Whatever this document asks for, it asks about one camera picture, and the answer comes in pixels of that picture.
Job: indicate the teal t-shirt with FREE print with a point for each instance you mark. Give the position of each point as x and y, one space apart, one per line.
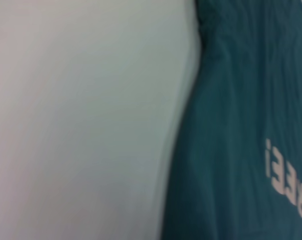
236 112

